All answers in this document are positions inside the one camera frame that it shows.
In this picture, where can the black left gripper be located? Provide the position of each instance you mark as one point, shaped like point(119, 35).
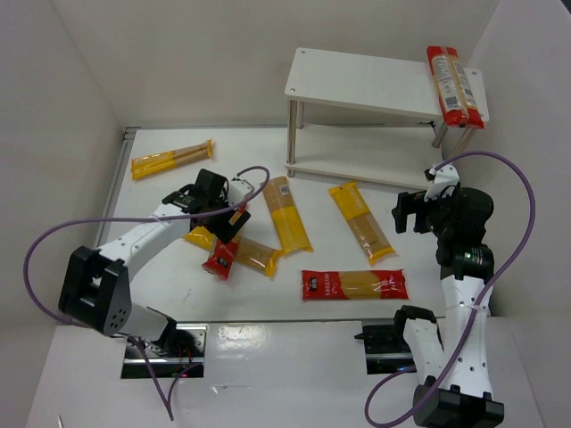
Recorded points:
point(229, 221)

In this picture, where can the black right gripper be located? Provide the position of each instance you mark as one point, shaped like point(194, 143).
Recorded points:
point(419, 212)

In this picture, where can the red pasta bag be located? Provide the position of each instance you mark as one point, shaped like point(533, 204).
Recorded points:
point(221, 258)
point(354, 285)
point(455, 96)

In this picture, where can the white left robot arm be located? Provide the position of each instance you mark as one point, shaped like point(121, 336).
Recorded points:
point(96, 287)

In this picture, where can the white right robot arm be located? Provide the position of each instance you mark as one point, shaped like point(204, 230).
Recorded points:
point(454, 388)

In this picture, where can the yellow pasta bag left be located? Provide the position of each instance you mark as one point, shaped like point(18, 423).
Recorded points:
point(250, 253)

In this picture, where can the yellow pasta bag centre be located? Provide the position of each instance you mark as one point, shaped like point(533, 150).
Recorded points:
point(285, 216)

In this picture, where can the yellow pasta bag right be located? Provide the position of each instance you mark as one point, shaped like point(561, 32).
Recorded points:
point(362, 223)

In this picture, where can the red pasta bag front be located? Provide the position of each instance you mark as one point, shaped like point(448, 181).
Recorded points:
point(354, 285)

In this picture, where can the white two-tier shelf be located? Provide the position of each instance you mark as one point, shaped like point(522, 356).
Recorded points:
point(363, 118)

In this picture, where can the thin yellow pasta bag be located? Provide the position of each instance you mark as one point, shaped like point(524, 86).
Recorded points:
point(157, 163)

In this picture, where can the red pasta bag on shelf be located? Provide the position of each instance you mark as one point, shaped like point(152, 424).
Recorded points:
point(455, 96)

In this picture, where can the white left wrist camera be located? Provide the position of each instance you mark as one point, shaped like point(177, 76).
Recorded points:
point(239, 191)

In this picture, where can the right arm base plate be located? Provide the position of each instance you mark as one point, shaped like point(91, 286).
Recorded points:
point(385, 351)

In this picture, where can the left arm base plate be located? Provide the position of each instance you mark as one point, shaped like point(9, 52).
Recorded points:
point(185, 356)

